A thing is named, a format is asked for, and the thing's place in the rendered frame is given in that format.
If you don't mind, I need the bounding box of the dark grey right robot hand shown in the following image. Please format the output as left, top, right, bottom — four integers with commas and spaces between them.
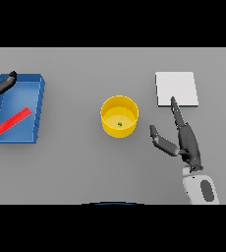
148, 95, 204, 173

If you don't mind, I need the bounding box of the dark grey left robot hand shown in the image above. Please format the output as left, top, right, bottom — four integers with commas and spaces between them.
0, 67, 18, 99

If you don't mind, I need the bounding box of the red beaker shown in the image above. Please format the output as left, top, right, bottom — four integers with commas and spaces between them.
0, 106, 32, 137

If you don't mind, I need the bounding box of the pale square measuring scale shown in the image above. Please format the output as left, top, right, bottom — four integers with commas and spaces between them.
154, 71, 199, 108

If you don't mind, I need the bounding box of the yellow bowl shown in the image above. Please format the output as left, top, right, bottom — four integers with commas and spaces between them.
99, 94, 140, 139

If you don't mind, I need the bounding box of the blue tray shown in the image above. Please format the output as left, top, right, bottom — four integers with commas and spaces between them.
0, 73, 46, 145

